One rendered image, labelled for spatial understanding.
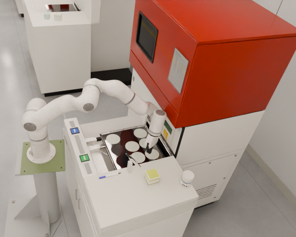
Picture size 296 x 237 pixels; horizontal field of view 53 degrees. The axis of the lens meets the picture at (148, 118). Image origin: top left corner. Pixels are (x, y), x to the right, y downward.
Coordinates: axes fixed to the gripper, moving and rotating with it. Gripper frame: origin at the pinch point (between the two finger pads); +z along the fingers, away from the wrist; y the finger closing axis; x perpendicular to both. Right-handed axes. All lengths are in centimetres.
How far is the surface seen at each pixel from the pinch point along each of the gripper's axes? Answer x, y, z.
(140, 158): -3.7, 2.5, 8.6
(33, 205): -70, 38, 86
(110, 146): -25.8, 8.1, 9.3
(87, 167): -22.1, 35.6, 7.6
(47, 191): -54, 38, 56
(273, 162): 77, -155, 59
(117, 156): -16.5, 11.3, 9.8
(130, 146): -15.9, -2.4, 7.9
